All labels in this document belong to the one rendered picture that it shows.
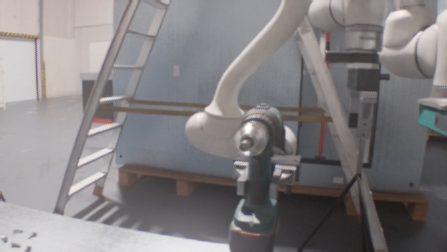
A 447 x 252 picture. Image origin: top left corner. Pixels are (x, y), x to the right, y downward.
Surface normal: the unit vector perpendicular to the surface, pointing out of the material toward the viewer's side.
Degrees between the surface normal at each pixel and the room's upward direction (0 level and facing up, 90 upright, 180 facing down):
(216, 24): 90
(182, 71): 90
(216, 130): 87
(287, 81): 90
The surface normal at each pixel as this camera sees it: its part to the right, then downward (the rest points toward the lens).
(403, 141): -0.26, 0.16
